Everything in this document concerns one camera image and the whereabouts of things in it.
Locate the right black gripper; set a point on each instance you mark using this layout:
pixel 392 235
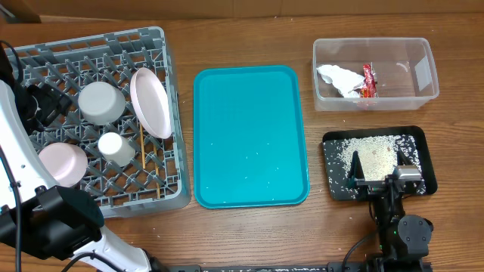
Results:
pixel 373 187

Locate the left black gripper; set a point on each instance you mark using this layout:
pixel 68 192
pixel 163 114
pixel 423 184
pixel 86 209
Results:
pixel 52 101

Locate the grey white bowl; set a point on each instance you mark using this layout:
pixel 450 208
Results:
pixel 101 103

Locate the red snack wrapper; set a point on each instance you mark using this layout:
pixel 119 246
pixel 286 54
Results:
pixel 369 89

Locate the white cup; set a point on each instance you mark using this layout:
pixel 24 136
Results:
pixel 116 148

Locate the white napkin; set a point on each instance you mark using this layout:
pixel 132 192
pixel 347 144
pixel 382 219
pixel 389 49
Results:
pixel 345 81

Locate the wooden chopstick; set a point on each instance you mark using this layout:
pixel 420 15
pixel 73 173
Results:
pixel 143 161
pixel 156 169

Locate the large white plate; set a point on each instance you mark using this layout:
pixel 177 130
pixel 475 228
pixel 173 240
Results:
pixel 150 102

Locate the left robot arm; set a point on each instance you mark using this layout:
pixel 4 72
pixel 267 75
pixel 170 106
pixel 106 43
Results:
pixel 39 217

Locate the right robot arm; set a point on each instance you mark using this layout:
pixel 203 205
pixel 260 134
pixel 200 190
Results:
pixel 404 239

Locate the black tray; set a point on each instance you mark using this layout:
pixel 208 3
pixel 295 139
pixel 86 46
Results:
pixel 332 136

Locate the grey plastic dish rack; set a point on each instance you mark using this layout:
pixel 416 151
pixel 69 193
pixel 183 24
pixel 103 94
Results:
pixel 70 65

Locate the clear plastic bin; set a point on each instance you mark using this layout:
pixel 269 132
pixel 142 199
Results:
pixel 403 69

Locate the teal serving tray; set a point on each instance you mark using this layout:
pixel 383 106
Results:
pixel 249 140

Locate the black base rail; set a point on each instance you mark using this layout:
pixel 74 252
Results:
pixel 329 267

